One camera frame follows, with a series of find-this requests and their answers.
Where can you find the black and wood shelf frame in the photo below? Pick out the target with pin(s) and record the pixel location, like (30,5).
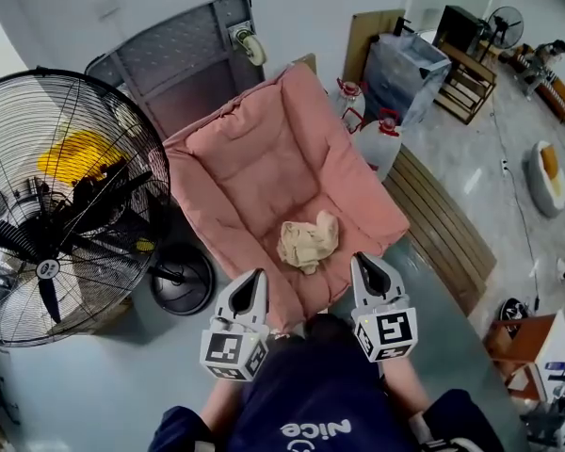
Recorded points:
(466,78)

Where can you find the orange cardboard box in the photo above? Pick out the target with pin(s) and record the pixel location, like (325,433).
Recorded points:
(522,342)

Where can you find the white box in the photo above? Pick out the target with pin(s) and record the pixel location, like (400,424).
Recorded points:
(555,346)

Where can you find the orange brown sofa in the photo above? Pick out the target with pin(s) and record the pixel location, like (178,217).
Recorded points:
(558,94)

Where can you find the grey platform trolley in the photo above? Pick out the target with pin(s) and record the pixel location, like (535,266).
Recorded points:
(179,64)

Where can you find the large black floor fan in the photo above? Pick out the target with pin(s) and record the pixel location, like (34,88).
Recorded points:
(52,233)

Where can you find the person's right forearm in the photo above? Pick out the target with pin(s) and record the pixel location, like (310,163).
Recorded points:
(405,386)

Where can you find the person's navy shirt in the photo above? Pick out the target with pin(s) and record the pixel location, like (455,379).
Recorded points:
(311,393)

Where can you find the black bag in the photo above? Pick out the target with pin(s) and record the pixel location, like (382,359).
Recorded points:
(513,313)

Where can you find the person's left forearm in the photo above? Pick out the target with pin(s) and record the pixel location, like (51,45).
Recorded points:
(221,405)

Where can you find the wooden slatted panel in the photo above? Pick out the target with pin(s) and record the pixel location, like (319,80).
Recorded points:
(440,233)

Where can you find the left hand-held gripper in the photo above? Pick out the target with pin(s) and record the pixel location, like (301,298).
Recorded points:
(226,349)

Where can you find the beige cloth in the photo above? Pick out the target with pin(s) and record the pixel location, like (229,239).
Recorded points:
(306,245)

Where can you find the small black standing fan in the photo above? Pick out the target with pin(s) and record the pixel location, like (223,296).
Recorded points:
(505,26)

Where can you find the plastic-wrapped drawer cabinet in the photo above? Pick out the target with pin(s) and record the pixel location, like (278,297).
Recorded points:
(400,78)

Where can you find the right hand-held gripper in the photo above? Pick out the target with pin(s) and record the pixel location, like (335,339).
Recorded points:
(386,330)

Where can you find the black round stand base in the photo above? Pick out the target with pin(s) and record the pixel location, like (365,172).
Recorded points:
(183,290)

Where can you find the white trolley caster wheel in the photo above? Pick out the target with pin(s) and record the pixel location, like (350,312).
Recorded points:
(252,47)

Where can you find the grey pouf chair orange cushion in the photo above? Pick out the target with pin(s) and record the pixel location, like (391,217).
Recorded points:
(544,182)

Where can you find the white power strip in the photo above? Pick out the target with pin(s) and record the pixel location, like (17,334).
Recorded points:
(504,167)

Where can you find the brown cardboard sheet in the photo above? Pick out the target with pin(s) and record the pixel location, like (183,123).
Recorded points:
(360,40)

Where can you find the pink cushioned seat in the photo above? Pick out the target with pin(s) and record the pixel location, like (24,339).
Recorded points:
(259,158)

